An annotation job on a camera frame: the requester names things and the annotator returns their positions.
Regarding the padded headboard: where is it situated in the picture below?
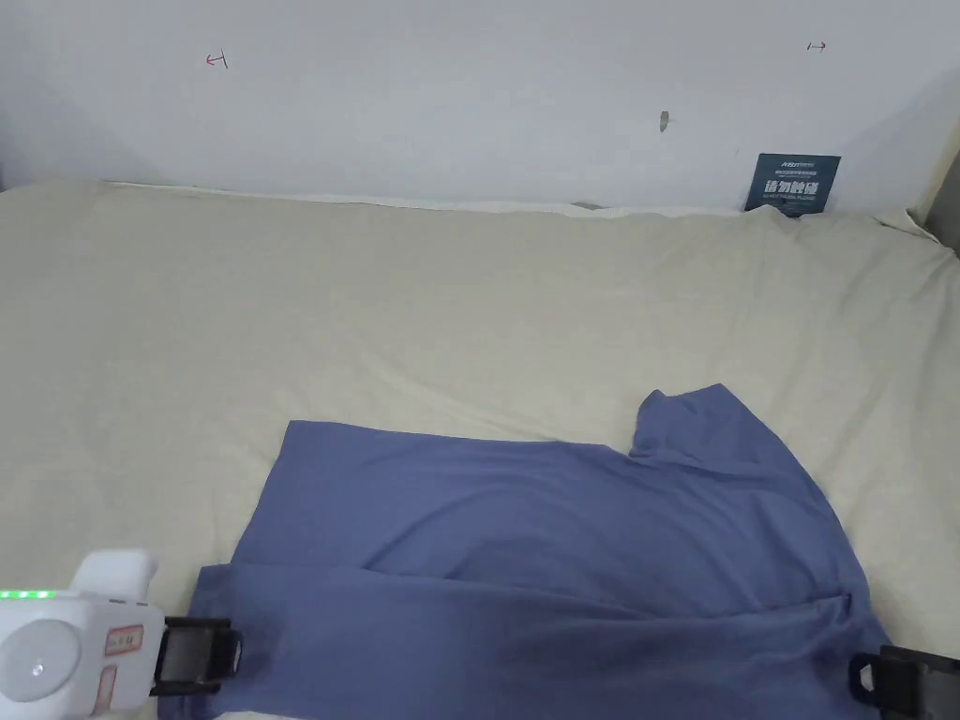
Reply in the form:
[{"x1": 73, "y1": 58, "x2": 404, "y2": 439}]
[{"x1": 906, "y1": 153, "x2": 960, "y2": 253}]

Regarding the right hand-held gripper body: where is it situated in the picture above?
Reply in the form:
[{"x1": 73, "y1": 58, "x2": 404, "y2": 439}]
[{"x1": 874, "y1": 643, "x2": 960, "y2": 711}]

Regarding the dark blue printed card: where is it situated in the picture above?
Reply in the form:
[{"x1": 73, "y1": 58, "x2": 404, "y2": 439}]
[{"x1": 743, "y1": 153, "x2": 843, "y2": 219}]

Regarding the blue shirt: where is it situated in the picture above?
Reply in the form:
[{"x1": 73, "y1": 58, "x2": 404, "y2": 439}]
[{"x1": 156, "y1": 382, "x2": 898, "y2": 720}]

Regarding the bed with beige sheet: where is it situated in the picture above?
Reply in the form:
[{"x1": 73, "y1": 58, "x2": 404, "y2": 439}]
[{"x1": 0, "y1": 178, "x2": 960, "y2": 720}]

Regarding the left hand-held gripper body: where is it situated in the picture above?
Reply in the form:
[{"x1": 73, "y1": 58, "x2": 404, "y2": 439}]
[{"x1": 0, "y1": 549, "x2": 233, "y2": 720}]

